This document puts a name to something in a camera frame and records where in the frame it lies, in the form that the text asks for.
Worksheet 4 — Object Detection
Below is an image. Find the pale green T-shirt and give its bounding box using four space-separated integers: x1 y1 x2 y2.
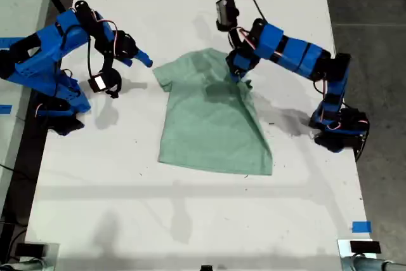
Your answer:
152 47 273 176

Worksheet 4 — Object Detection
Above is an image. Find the long blue tape strip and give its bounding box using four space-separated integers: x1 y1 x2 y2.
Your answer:
0 37 20 49

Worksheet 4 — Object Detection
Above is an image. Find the blue tape square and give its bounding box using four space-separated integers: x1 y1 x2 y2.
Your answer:
351 221 372 234

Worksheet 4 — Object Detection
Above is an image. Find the white metal plate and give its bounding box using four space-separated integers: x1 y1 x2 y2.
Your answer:
337 238 379 271

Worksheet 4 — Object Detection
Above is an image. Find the small black box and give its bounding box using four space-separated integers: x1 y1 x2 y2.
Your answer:
14 242 47 257
350 241 382 254

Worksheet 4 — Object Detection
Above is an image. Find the grey metal plate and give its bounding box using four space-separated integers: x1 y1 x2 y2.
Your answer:
23 242 60 271

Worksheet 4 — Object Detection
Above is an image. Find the grey clamp tube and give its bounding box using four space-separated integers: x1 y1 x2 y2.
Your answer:
341 253 406 271
0 258 46 271

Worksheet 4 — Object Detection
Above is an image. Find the camera black stalk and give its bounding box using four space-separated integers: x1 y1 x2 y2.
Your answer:
228 26 242 50
101 55 117 74

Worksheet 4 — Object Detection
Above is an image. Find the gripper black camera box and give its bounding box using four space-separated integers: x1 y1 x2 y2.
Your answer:
88 67 123 99
215 0 239 32

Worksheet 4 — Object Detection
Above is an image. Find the black base cable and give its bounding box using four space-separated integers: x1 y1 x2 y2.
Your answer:
354 118 371 162

